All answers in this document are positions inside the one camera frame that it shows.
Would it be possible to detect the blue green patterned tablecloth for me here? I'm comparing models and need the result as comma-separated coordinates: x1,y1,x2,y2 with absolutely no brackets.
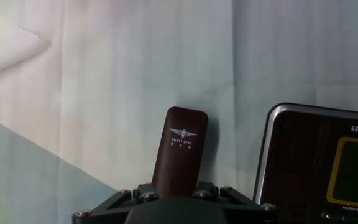
0,0,358,224

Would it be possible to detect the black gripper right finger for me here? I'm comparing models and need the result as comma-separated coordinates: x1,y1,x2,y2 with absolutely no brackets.
192,180,278,224

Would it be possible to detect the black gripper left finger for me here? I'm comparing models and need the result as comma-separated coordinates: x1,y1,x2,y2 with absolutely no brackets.
71,182,160,224

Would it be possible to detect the maroon telephone handset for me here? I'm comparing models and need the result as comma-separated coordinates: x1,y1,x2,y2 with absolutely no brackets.
150,106,209,198

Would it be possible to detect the maroon telephone base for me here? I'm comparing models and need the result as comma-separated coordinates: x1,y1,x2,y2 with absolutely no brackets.
252,102,358,224

